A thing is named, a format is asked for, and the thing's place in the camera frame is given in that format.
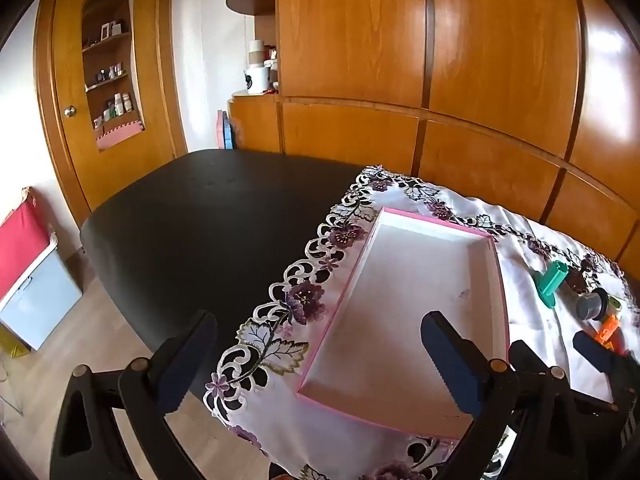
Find white embroidered floral tablecloth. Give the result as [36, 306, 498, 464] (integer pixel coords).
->
[202, 164, 640, 480]

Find large wooden wardrobe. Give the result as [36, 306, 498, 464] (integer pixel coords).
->
[227, 0, 640, 271]

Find blue box with red cover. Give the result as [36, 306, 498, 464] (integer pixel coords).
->
[0, 187, 83, 351]

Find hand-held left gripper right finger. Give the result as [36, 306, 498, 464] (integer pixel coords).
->
[420, 310, 626, 480]

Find orange toy block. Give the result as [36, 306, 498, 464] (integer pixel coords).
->
[595, 316, 621, 347]

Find grey filter cup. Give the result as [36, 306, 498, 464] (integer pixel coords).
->
[575, 287, 611, 322]

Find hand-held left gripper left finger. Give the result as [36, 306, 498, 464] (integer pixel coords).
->
[50, 309, 218, 480]

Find pink blue foam tiles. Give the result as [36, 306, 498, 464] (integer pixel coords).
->
[216, 110, 236, 151]

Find wooden cabinet door with shelves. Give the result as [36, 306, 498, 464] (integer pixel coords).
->
[35, 0, 188, 226]

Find pink-rimmed white tray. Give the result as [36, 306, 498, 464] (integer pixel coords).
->
[296, 206, 511, 441]

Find pink foam mat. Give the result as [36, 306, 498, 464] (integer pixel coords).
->
[95, 121, 143, 152]

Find brown fluted lid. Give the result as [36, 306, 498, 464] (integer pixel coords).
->
[564, 270, 591, 295]

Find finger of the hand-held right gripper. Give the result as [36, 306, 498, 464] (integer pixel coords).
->
[573, 331, 640, 408]

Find green plastic cylinder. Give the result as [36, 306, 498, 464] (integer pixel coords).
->
[531, 262, 571, 308]

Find group of small bottles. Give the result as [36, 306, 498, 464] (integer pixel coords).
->
[92, 92, 135, 128]

